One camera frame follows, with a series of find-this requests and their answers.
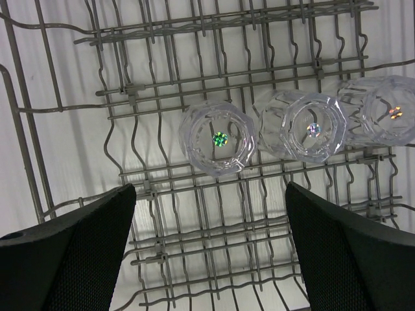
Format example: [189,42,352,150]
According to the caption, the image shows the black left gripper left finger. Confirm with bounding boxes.
[1,184,136,310]

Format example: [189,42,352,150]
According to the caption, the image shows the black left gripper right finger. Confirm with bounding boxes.
[285,182,414,310]

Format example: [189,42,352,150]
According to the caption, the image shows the clear glass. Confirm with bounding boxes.
[247,90,348,163]
[178,100,257,178]
[336,75,414,146]

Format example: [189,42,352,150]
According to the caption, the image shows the grey wire dish rack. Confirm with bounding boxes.
[1,1,414,310]

